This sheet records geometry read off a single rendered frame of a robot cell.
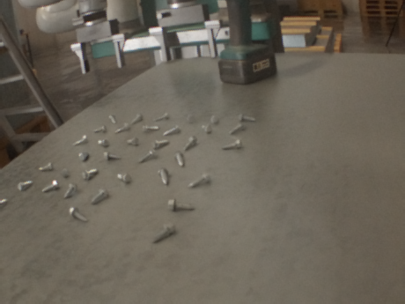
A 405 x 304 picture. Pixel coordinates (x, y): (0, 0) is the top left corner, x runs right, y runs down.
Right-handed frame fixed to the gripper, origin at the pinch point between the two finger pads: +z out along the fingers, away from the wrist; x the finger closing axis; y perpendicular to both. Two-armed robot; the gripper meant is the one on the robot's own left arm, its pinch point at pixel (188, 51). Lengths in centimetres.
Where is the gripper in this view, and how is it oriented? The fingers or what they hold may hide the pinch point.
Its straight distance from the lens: 108.6
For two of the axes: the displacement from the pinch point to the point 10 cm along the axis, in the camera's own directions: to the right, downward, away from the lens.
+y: -3.2, 4.1, -8.5
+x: 9.3, -0.1, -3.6
